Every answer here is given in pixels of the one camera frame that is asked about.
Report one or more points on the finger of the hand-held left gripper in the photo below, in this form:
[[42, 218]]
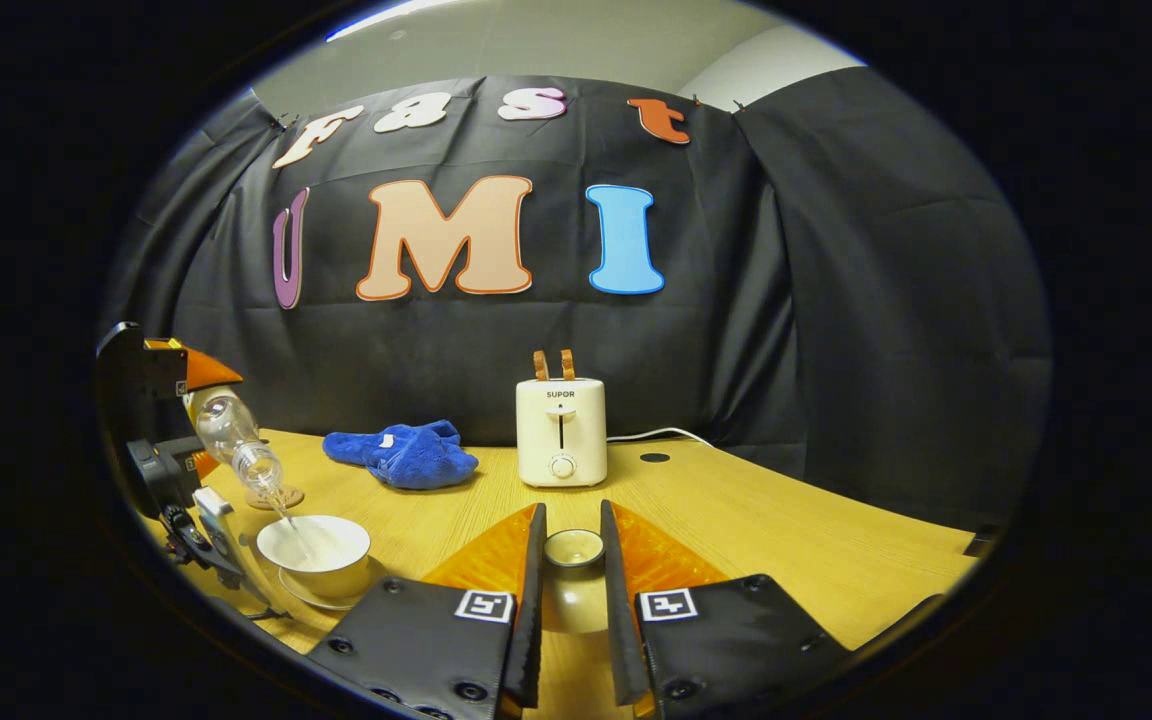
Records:
[[206, 372], [204, 464]]

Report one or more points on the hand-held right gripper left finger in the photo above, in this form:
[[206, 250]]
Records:
[[436, 650]]

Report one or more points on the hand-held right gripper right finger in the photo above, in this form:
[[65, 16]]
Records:
[[726, 650]]

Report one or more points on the clear glass water bottle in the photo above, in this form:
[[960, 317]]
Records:
[[231, 435]]

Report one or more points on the round cork coaster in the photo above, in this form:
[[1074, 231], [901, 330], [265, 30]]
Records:
[[286, 497]]

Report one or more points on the cream ceramic teacup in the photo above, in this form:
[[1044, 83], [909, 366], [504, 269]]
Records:
[[321, 560]]

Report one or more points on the cream teacup lid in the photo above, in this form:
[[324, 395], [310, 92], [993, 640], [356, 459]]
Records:
[[574, 580]]

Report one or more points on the cream ceramic saucer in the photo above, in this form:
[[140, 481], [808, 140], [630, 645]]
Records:
[[311, 598]]

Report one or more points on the blue towel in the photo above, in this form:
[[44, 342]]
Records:
[[406, 455]]

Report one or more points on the white toaster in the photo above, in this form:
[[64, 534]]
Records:
[[561, 430]]

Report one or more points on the toast bread slice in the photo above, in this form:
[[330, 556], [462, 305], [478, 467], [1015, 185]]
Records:
[[567, 365], [541, 366]]

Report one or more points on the black backdrop cloth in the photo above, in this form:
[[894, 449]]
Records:
[[736, 300]]

